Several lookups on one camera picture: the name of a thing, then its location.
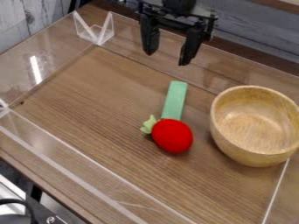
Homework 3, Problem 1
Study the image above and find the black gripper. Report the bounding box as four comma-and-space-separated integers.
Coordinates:
137, 0, 218, 66

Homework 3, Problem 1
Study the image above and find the green rectangular block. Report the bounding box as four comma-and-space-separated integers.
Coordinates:
161, 80, 188, 120

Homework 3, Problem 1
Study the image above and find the red plush strawberry toy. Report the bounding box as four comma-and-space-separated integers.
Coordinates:
140, 115, 193, 153

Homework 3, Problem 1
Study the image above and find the wooden bowl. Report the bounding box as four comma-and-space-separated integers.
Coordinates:
209, 86, 299, 167

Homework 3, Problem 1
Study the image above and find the clear acrylic corner bracket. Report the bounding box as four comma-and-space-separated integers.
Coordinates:
72, 11, 114, 46

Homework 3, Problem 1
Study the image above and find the clear acrylic tray wall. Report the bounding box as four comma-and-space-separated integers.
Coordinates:
0, 99, 194, 224

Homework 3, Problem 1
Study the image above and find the black metal table frame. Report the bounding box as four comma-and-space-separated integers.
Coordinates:
25, 183, 84, 224

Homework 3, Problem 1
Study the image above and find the black cable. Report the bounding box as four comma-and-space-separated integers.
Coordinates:
0, 198, 38, 224

